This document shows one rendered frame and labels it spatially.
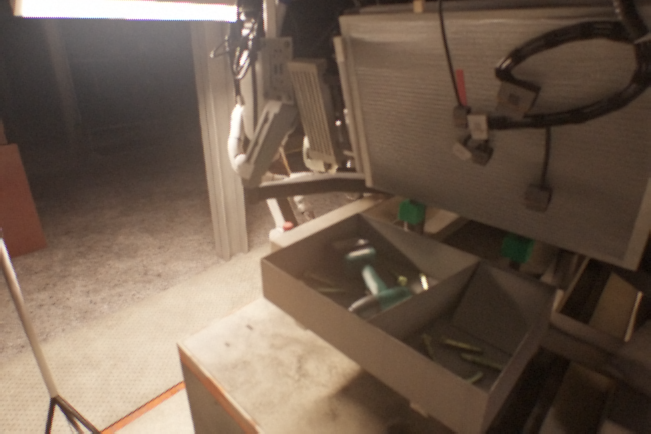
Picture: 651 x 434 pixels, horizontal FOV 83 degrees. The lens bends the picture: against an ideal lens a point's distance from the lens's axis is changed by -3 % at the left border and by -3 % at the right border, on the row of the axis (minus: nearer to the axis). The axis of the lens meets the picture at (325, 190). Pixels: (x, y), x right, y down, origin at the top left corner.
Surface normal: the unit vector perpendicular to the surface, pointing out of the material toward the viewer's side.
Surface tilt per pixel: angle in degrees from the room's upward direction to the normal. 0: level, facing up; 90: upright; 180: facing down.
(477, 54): 106
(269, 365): 0
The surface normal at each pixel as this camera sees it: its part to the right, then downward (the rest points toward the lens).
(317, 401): 0.00, -0.93
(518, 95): -0.67, 0.51
